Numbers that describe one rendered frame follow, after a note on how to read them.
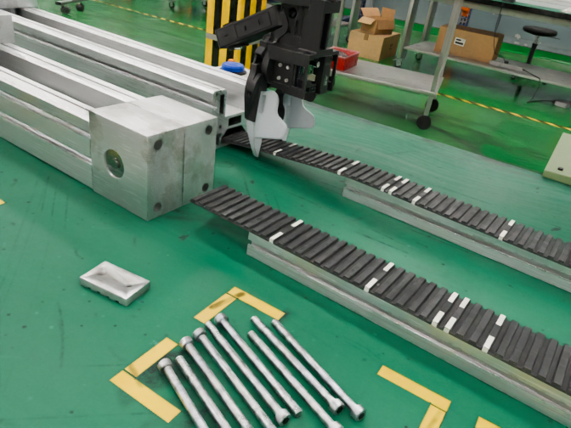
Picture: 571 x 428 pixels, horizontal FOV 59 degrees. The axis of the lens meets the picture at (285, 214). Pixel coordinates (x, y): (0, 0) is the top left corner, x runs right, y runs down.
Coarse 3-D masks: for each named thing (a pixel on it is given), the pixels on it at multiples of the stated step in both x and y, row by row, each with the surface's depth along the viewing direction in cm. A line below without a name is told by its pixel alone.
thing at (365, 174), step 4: (368, 168) 64; (372, 168) 65; (376, 168) 64; (360, 172) 62; (364, 172) 63; (368, 172) 63; (372, 172) 63; (376, 172) 63; (352, 176) 61; (356, 176) 61; (360, 176) 62; (364, 176) 62; (368, 176) 62; (372, 176) 63; (356, 180) 61; (360, 180) 61; (364, 180) 61
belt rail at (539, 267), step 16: (352, 192) 63; (368, 192) 62; (384, 208) 61; (400, 208) 60; (416, 208) 58; (416, 224) 59; (432, 224) 58; (448, 224) 57; (448, 240) 58; (464, 240) 56; (480, 240) 56; (496, 240) 54; (496, 256) 55; (512, 256) 54; (528, 256) 53; (528, 272) 53; (544, 272) 52; (560, 272) 52
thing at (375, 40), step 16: (368, 16) 542; (384, 16) 551; (352, 32) 537; (368, 32) 536; (384, 32) 541; (464, 32) 486; (480, 32) 492; (496, 32) 506; (352, 48) 543; (368, 48) 534; (384, 48) 536; (464, 48) 491; (480, 48) 484; (496, 48) 485
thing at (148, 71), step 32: (32, 32) 87; (64, 32) 85; (96, 32) 88; (64, 64) 84; (96, 64) 79; (128, 64) 75; (160, 64) 81; (192, 64) 78; (192, 96) 71; (224, 96) 69; (224, 128) 72
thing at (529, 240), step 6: (528, 228) 55; (522, 234) 54; (528, 234) 54; (534, 234) 55; (540, 234) 54; (522, 240) 53; (528, 240) 53; (534, 240) 53; (540, 240) 54; (522, 246) 52; (528, 246) 52; (534, 246) 52; (534, 252) 51
